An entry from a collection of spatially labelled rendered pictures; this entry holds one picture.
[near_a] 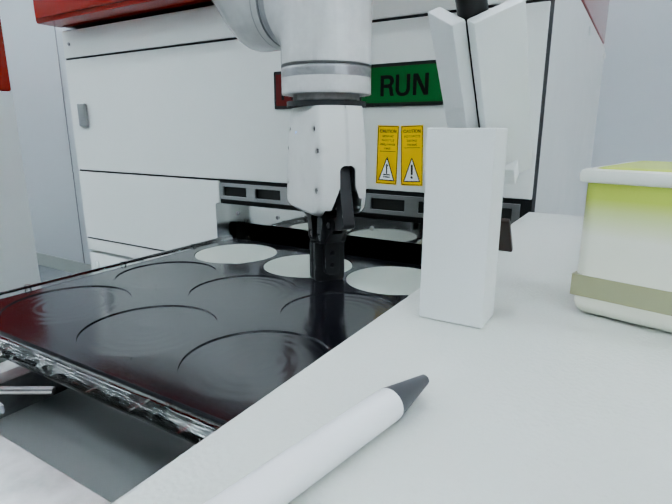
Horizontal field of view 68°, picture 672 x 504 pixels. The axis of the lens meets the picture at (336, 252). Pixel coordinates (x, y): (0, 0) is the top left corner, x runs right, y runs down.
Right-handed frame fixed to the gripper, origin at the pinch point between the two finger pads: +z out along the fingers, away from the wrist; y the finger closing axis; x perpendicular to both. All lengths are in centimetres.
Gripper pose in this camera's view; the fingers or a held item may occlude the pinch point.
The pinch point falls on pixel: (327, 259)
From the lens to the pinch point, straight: 50.5
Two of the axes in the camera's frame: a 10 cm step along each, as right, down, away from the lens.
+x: 9.2, -0.9, 3.8
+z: 0.0, 9.7, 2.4
